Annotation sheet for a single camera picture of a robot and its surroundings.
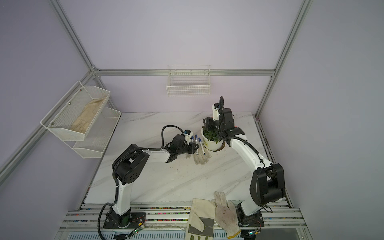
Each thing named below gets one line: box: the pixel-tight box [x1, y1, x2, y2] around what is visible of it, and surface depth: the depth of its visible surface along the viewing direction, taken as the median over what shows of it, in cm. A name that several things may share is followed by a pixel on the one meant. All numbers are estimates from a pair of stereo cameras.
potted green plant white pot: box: [201, 126, 225, 152], surface depth 93 cm
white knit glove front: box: [213, 191, 242, 239], surface depth 76 cm
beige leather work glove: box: [185, 197, 216, 240], surface depth 75 cm
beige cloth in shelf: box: [70, 96, 107, 134], surface depth 80 cm
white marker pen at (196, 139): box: [195, 134, 199, 156], surface depth 97 cm
